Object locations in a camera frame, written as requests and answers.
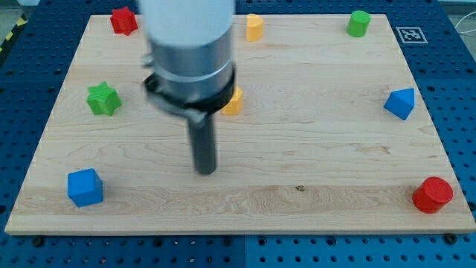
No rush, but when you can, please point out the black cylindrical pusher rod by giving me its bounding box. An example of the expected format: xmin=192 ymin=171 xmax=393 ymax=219
xmin=188 ymin=115 xmax=216 ymax=175

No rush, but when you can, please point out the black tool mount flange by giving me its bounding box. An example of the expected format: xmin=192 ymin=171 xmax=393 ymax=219
xmin=143 ymin=66 xmax=236 ymax=127

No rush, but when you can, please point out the green star block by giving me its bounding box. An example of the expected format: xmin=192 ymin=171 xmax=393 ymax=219
xmin=86 ymin=81 xmax=122 ymax=116

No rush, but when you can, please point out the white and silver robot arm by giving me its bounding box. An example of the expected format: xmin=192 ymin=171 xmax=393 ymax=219
xmin=138 ymin=0 xmax=236 ymax=174

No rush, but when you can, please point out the yellow block behind arm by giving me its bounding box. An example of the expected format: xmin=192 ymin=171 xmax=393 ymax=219
xmin=220 ymin=86 xmax=243 ymax=115

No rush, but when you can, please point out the red star block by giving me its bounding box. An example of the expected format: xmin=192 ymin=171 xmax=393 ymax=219
xmin=110 ymin=7 xmax=138 ymax=36

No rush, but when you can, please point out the light wooden board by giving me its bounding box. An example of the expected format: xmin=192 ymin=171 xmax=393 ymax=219
xmin=5 ymin=14 xmax=475 ymax=236

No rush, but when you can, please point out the yellow half-round block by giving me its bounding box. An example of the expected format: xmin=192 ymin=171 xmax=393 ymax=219
xmin=245 ymin=13 xmax=264 ymax=42

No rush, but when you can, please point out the blue cube block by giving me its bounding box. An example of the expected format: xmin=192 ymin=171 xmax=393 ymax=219
xmin=67 ymin=168 xmax=103 ymax=207

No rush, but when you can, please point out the green cylinder block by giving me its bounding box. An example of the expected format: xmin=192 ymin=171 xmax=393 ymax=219
xmin=346 ymin=10 xmax=371 ymax=37

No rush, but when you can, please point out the blue pentagon block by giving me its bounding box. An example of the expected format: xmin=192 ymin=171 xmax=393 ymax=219
xmin=384 ymin=88 xmax=416 ymax=120

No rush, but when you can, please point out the white fiducial marker tag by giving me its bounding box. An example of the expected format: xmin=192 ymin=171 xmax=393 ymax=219
xmin=396 ymin=26 xmax=428 ymax=44

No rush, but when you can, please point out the red cylinder block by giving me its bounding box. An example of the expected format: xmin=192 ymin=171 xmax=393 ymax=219
xmin=412 ymin=176 xmax=454 ymax=214

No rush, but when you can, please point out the white cable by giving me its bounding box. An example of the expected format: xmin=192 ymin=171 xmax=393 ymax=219
xmin=454 ymin=10 xmax=476 ymax=36

